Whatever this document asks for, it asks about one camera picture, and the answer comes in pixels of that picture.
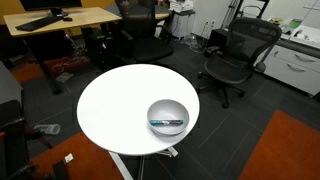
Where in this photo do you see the black padded office chair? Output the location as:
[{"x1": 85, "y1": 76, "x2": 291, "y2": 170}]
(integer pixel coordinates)
[{"x1": 114, "y1": 0, "x2": 175, "y2": 66}]

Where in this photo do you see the black computer tower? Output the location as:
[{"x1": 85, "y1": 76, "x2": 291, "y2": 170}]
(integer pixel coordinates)
[{"x1": 81, "y1": 26, "x2": 108, "y2": 72}]

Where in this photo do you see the clear plastic cup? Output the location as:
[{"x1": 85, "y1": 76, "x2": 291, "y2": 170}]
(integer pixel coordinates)
[{"x1": 33, "y1": 123, "x2": 62, "y2": 136}]

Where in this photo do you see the black floor box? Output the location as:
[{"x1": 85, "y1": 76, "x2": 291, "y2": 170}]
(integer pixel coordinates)
[{"x1": 208, "y1": 28, "x2": 231, "y2": 58}]

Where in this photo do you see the red floor cable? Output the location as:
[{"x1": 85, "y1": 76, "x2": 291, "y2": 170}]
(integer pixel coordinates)
[{"x1": 49, "y1": 54, "x2": 92, "y2": 74}]

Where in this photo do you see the white printer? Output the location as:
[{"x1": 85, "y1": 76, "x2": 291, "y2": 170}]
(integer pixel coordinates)
[{"x1": 169, "y1": 0, "x2": 195, "y2": 14}]

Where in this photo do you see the blue marker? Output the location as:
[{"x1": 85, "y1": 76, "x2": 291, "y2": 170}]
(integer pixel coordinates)
[{"x1": 149, "y1": 118, "x2": 185, "y2": 127}]

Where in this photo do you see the white paper tag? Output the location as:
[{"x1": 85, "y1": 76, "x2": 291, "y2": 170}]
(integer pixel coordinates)
[{"x1": 63, "y1": 153, "x2": 74, "y2": 164}]

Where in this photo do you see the black keyboard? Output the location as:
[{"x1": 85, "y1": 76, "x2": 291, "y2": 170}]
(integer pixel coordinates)
[{"x1": 14, "y1": 15, "x2": 64, "y2": 33}]

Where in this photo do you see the light wooden desk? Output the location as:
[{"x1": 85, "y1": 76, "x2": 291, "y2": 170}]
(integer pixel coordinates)
[{"x1": 3, "y1": 7, "x2": 123, "y2": 95}]

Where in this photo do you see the white drawer cabinet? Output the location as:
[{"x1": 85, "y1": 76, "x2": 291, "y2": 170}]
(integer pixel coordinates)
[{"x1": 254, "y1": 33, "x2": 320, "y2": 98}]

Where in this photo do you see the black tripod stand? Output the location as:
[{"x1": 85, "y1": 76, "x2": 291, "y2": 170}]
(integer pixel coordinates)
[{"x1": 221, "y1": 0, "x2": 271, "y2": 29}]

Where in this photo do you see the white pedestal cabinet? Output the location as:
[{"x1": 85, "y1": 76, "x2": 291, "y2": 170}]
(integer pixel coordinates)
[{"x1": 171, "y1": 11, "x2": 196, "y2": 39}]

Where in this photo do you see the grey bowl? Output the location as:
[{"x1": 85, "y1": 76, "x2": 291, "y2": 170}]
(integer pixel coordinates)
[{"x1": 146, "y1": 99, "x2": 191, "y2": 137}]

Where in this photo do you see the grey cabinet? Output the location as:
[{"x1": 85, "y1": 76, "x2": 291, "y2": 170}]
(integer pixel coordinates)
[{"x1": 0, "y1": 61, "x2": 24, "y2": 108}]

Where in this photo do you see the white table base frame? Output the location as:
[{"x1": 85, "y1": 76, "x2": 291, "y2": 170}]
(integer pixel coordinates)
[{"x1": 108, "y1": 145, "x2": 179, "y2": 180}]

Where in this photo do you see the black computer monitor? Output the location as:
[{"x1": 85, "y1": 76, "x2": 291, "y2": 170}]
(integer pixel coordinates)
[{"x1": 19, "y1": 0, "x2": 83, "y2": 18}]

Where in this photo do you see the black mesh office chair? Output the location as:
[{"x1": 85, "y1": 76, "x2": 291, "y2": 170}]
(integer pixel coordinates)
[{"x1": 197, "y1": 17, "x2": 283, "y2": 109}]

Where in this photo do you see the green box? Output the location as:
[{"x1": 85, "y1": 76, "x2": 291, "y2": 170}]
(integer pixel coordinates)
[{"x1": 288, "y1": 18, "x2": 303, "y2": 30}]

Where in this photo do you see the black equipment stand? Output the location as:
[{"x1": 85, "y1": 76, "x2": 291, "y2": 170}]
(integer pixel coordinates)
[{"x1": 0, "y1": 99, "x2": 38, "y2": 180}]

